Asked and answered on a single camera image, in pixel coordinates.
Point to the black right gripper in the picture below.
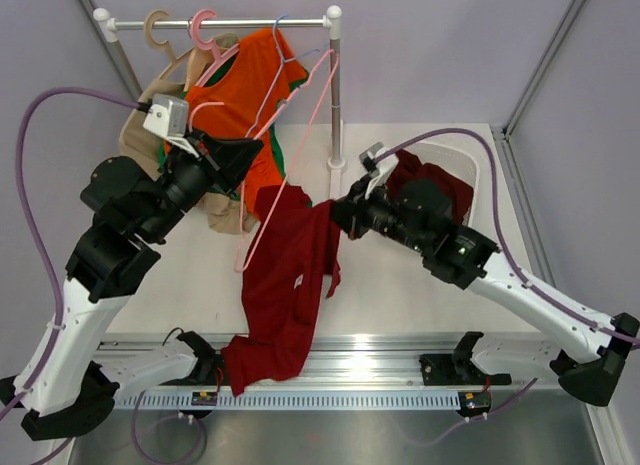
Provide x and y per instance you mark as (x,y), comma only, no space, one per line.
(351,211)

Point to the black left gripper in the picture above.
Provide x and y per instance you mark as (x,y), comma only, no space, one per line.
(224,161)

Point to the dark red t shirt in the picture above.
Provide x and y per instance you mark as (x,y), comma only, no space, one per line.
(295,264)

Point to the pink plastic hanger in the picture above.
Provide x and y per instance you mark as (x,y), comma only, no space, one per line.
(208,56)
(240,267)

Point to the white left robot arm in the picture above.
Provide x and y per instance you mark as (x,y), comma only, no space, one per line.
(133,213)

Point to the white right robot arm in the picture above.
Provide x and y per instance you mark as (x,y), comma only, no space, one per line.
(465,258)

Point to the orange t shirt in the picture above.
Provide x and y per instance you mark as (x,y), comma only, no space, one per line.
(257,51)

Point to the dark red shirt in basket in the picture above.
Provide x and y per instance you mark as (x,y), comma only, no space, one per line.
(411,168)

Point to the beige t shirt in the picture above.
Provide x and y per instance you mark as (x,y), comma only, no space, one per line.
(223,213)

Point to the green t shirt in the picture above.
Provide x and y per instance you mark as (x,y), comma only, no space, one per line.
(241,94)

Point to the beige wooden hanger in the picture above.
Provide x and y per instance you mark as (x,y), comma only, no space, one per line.
(160,35)

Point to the white plastic laundry basket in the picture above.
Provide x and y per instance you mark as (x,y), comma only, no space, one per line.
(456,162)

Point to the white metal clothes rack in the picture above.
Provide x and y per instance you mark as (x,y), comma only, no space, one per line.
(111,27)

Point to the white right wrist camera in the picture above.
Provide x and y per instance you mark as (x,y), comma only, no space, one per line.
(379,163)

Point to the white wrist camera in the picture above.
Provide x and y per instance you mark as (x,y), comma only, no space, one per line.
(167,119)
(379,163)

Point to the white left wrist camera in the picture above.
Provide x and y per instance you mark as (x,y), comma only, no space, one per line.
(167,119)

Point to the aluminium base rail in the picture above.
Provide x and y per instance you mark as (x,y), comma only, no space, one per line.
(375,360)

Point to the white slotted cable duct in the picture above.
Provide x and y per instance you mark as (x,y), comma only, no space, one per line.
(294,400)

